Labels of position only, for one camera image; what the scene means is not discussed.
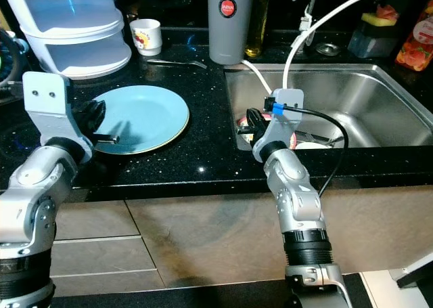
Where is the chrome sink faucet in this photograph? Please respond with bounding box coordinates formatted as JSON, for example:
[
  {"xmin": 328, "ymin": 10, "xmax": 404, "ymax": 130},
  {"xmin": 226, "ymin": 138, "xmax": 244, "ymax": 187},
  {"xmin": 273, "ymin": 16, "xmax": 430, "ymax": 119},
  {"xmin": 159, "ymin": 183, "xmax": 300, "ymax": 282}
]
[{"xmin": 300, "ymin": 0, "xmax": 322, "ymax": 48}]

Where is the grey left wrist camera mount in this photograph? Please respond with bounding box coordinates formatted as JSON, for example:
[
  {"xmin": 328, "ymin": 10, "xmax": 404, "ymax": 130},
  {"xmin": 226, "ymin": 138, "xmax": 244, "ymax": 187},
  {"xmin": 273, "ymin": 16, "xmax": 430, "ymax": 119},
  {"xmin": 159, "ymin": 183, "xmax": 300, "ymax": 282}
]
[{"xmin": 22, "ymin": 72, "xmax": 92, "ymax": 156}]

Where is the stainless steel sink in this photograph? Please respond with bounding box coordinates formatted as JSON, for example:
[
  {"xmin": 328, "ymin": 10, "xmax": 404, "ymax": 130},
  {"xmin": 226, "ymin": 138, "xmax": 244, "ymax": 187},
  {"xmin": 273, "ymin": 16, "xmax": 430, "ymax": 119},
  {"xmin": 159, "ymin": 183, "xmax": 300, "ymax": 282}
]
[{"xmin": 225, "ymin": 63, "xmax": 433, "ymax": 152}]

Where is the yellow oil bottle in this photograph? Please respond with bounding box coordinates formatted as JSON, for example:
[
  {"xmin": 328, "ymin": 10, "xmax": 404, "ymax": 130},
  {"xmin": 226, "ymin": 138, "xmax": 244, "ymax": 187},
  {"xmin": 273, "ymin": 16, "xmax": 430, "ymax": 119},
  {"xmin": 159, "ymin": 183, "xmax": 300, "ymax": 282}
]
[{"xmin": 246, "ymin": 0, "xmax": 270, "ymax": 58}]

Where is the grey water filter canister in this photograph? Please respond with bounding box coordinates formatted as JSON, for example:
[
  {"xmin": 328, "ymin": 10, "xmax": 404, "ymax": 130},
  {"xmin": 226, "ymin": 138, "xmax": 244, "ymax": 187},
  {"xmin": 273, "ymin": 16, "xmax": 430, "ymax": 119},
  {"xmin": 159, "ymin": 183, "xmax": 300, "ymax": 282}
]
[{"xmin": 206, "ymin": 0, "xmax": 297, "ymax": 65}]

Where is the red scrubber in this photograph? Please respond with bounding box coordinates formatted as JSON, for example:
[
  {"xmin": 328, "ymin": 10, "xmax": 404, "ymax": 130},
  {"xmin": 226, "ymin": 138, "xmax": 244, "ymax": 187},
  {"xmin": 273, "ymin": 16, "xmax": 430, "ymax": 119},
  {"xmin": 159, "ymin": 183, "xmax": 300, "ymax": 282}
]
[{"xmin": 375, "ymin": 3, "xmax": 398, "ymax": 19}]

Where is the dark metal utensil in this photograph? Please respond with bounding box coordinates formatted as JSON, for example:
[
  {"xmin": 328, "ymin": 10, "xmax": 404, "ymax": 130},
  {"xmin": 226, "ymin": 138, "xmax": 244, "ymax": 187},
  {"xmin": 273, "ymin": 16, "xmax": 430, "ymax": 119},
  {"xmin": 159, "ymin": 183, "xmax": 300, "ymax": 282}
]
[{"xmin": 308, "ymin": 135, "xmax": 346, "ymax": 148}]

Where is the small white printed cup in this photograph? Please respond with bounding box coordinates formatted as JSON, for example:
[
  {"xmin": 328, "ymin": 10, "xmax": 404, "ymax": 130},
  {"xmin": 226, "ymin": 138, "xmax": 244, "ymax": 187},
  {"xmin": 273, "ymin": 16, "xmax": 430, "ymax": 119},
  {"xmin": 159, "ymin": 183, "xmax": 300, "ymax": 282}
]
[{"xmin": 130, "ymin": 19, "xmax": 163, "ymax": 57}]

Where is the orange soap pump pouch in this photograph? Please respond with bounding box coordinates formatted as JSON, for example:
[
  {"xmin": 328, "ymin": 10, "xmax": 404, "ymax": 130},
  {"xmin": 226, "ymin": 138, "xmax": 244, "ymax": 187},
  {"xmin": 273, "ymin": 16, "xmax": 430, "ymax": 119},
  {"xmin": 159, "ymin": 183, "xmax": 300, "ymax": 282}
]
[{"xmin": 394, "ymin": 14, "xmax": 433, "ymax": 72}]

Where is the steel fork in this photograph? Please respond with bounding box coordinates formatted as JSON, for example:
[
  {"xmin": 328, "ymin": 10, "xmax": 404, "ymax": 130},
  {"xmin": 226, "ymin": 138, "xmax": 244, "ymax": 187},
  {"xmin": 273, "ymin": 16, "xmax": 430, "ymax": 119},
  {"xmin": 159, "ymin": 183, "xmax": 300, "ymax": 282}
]
[{"xmin": 147, "ymin": 58, "xmax": 207, "ymax": 69}]

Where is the light blue plate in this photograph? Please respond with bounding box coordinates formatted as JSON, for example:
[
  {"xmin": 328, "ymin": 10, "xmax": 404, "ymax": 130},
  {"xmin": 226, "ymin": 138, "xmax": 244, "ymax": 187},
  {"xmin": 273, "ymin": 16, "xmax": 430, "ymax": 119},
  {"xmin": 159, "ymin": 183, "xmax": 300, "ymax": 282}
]
[{"xmin": 88, "ymin": 85, "xmax": 190, "ymax": 155}]

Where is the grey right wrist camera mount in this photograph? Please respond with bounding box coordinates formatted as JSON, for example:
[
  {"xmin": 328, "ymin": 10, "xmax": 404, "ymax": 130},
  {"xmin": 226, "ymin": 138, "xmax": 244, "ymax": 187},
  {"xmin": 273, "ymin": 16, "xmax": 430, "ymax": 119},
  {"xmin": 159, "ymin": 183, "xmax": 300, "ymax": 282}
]
[{"xmin": 252, "ymin": 89, "xmax": 305, "ymax": 161}]

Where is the pink rimmed floral plate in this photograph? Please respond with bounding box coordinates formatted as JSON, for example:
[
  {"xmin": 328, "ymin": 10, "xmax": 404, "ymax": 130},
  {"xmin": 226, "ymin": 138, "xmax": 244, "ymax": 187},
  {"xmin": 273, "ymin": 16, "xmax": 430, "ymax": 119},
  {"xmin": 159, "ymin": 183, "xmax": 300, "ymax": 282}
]
[{"xmin": 235, "ymin": 114, "xmax": 298, "ymax": 151}]

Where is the dark sponge holder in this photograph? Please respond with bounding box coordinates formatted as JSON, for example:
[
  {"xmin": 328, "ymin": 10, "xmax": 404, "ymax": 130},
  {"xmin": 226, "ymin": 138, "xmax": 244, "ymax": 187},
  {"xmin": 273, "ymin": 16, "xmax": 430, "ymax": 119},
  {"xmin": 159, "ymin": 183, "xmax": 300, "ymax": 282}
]
[{"xmin": 346, "ymin": 22, "xmax": 398, "ymax": 58}]

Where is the yellow sponge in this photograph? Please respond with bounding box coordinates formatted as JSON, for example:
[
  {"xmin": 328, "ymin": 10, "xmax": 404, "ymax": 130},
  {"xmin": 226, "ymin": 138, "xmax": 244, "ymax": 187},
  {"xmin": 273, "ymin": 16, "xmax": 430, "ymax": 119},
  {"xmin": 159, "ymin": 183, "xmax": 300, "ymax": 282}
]
[{"xmin": 360, "ymin": 12, "xmax": 396, "ymax": 26}]

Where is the grey cabinet door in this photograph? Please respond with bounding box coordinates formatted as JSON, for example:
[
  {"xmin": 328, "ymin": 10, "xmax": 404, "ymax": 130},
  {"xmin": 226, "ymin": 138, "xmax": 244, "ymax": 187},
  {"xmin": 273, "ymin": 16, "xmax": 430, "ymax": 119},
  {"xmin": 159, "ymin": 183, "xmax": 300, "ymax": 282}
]
[
  {"xmin": 125, "ymin": 193, "xmax": 302, "ymax": 288},
  {"xmin": 284, "ymin": 186, "xmax": 433, "ymax": 275}
]

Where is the white tiered food container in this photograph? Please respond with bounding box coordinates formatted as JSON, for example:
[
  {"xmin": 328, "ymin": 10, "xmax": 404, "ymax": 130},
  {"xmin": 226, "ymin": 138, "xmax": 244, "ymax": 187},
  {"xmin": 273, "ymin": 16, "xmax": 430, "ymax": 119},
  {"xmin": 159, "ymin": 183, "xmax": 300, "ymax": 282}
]
[{"xmin": 0, "ymin": 0, "xmax": 133, "ymax": 80}]

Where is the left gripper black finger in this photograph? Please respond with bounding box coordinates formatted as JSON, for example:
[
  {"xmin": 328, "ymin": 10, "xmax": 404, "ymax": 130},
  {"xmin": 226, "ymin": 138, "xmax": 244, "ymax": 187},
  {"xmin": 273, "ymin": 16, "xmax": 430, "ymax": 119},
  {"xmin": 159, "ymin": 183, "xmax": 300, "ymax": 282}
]
[{"xmin": 76, "ymin": 100, "xmax": 107, "ymax": 126}]

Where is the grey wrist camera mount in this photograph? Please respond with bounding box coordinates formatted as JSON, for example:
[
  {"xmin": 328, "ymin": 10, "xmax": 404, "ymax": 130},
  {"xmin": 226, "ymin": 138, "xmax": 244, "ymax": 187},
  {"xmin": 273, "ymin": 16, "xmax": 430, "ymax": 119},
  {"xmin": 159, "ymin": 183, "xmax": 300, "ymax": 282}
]
[
  {"xmin": 252, "ymin": 89, "xmax": 305, "ymax": 161},
  {"xmin": 22, "ymin": 72, "xmax": 92, "ymax": 156}
]

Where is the small white bowl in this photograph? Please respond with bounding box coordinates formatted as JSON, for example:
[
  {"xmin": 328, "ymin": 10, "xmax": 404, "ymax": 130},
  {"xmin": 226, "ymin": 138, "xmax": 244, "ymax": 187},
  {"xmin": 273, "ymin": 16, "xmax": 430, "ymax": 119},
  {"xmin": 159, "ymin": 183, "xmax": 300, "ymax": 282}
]
[{"xmin": 294, "ymin": 142, "xmax": 332, "ymax": 152}]

